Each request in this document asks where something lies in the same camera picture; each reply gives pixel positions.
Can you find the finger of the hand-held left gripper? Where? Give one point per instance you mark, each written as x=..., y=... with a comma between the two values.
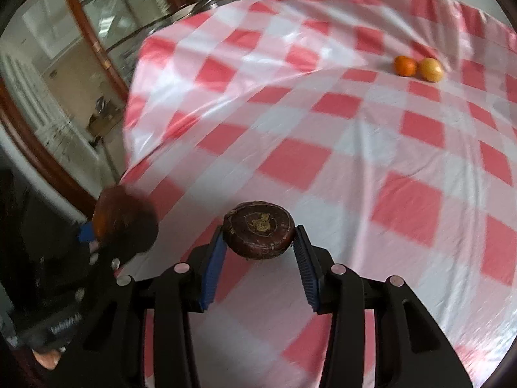
x=86, y=232
x=139, y=238

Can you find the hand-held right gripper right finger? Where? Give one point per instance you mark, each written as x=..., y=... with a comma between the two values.
x=307, y=275

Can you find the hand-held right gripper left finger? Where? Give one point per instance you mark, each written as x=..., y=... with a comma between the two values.
x=214, y=275

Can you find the small dark red apple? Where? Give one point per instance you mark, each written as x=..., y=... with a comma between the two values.
x=107, y=214

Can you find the large dark red apple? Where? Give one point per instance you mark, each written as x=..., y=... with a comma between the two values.
x=258, y=230

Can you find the small orange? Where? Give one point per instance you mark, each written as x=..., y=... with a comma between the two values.
x=404, y=66

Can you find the plain yellow pepino melon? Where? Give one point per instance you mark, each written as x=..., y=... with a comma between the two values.
x=432, y=70

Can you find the person's left hand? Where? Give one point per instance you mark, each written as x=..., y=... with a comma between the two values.
x=46, y=357

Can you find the red white checkered tablecloth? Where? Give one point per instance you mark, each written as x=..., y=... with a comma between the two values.
x=323, y=149

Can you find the wooden glass door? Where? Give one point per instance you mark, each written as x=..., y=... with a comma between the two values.
x=87, y=28

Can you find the metal pot lids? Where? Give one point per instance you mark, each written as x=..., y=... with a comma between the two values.
x=210, y=2

